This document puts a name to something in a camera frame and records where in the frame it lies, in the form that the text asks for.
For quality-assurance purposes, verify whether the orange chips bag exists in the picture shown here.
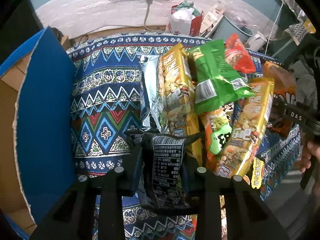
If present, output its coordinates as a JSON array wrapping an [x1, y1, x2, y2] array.
[[263, 61, 296, 138]]

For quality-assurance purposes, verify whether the blue cardboard box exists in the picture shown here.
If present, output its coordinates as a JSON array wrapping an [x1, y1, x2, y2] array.
[[1, 28, 75, 239]]

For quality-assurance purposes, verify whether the white kettle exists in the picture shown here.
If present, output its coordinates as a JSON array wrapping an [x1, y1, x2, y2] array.
[[245, 31, 267, 51]]

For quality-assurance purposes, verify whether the patterned blue tablecloth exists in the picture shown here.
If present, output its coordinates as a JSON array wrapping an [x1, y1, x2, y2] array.
[[67, 33, 301, 239]]

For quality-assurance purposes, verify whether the teal round bin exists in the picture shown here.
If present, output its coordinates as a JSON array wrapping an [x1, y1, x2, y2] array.
[[210, 16, 253, 43]]

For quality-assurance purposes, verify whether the person's right hand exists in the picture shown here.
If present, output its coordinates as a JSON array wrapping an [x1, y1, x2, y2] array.
[[300, 140, 320, 173]]

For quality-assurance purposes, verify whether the red snack bag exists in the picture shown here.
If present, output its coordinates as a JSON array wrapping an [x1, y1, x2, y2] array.
[[225, 33, 256, 74]]

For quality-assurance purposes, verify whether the yellow nut snack bag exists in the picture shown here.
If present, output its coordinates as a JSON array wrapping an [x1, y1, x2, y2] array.
[[157, 42, 203, 167], [215, 77, 274, 178]]

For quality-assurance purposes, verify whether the cardboard packaging by bin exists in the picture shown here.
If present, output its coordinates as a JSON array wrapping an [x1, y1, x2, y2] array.
[[200, 1, 226, 38]]

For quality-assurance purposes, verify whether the silver snack bag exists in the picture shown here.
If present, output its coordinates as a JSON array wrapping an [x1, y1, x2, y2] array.
[[137, 53, 161, 132]]

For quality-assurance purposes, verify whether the white red shopping bag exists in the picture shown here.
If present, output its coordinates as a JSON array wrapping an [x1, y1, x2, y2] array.
[[165, 1, 203, 36]]

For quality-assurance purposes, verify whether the small yellow snack packet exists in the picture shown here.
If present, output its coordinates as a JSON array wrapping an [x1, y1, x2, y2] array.
[[251, 157, 265, 189]]

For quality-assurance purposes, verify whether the black snack bag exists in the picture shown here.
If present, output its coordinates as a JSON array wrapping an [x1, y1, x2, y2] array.
[[125, 130, 202, 210]]

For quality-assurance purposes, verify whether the orange green snack bag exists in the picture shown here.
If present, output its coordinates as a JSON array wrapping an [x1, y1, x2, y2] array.
[[200, 103, 234, 171]]

